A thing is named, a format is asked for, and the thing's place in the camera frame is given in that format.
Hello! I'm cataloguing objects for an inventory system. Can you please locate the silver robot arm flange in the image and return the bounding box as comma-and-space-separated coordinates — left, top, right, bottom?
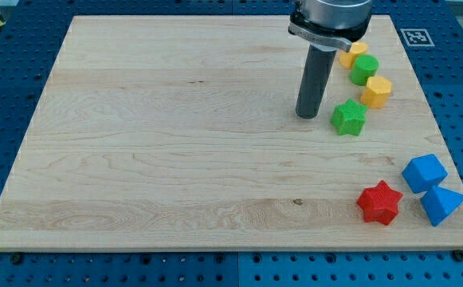
288, 0, 373, 52

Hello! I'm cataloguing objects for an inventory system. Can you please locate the yellow hexagon block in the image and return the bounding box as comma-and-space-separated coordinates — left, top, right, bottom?
359, 76, 392, 108

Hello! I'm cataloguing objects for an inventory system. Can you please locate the blue triangle block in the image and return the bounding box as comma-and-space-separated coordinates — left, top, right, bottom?
421, 186, 463, 226

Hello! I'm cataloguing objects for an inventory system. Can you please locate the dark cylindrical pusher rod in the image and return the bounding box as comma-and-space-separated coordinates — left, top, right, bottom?
296, 45, 335, 119

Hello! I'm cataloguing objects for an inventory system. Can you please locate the yellow heart block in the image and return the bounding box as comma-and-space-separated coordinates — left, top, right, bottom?
339, 41, 369, 69

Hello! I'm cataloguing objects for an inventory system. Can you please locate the red star block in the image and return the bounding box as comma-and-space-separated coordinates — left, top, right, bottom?
356, 180, 403, 226

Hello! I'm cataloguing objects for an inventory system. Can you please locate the black screw front left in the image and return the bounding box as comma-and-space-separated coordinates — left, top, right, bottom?
9, 253, 24, 265

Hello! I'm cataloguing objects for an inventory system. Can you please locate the black screw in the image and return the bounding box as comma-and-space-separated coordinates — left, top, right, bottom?
9, 253, 24, 265
452, 250, 463, 262

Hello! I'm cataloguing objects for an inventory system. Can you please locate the green cylinder block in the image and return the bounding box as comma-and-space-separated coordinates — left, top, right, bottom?
349, 54, 379, 86

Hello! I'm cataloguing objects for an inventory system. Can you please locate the blue cube block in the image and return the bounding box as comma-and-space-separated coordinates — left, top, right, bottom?
402, 154, 448, 193

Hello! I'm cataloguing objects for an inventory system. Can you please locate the white fiducial marker tag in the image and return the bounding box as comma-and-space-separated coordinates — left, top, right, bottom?
400, 28, 434, 47

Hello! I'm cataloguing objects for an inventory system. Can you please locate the black screw front right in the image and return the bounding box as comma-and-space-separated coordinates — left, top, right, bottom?
452, 250, 463, 262

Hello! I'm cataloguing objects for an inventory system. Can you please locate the green star block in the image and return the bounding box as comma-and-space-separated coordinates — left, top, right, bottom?
331, 98, 368, 136

